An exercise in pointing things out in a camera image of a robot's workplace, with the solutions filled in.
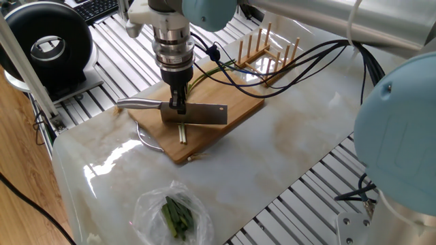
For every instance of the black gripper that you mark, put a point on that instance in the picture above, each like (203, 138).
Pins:
(178, 77)

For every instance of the steel cleaver knife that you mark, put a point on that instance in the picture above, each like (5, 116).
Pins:
(204, 115)

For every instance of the green garlic stalk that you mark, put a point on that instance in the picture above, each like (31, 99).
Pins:
(204, 75)

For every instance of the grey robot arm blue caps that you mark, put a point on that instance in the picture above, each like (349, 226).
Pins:
(398, 136)

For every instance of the cut garlic stem piece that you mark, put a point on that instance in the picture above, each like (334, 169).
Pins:
(184, 134)
(180, 134)

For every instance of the cut garlic root end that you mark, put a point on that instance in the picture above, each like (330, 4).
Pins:
(117, 110)
(195, 157)

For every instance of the chopped green garlic leaves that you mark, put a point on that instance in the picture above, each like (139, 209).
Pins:
(173, 214)

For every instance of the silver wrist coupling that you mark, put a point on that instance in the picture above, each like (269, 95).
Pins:
(173, 51)

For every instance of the wooden peg dish rack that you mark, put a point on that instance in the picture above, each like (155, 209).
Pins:
(272, 77)

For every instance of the clear plastic bag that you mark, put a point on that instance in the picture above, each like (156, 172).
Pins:
(146, 211)

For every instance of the black keyboard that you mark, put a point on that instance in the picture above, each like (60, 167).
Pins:
(97, 8)

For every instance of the aluminium frame post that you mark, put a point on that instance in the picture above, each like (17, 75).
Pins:
(30, 75)
(122, 4)

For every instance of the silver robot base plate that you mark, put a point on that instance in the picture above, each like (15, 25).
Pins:
(354, 228)

